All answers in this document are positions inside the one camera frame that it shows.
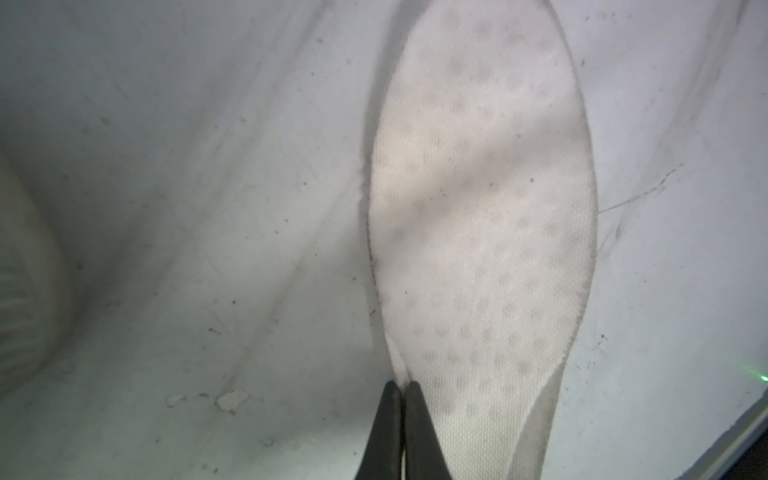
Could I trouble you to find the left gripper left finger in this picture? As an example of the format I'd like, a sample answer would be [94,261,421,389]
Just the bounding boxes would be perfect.
[355,381,404,480]

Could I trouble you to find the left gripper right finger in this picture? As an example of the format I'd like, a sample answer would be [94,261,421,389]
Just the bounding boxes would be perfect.
[404,381,452,480]

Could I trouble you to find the white insole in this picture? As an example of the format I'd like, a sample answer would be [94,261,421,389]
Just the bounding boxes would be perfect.
[367,1,597,479]

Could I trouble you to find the black white sneaker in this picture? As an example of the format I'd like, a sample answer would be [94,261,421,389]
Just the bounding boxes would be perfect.
[1,159,73,397]

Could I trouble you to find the aluminium rail frame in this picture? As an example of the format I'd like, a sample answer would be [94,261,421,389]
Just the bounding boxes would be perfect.
[679,391,767,480]

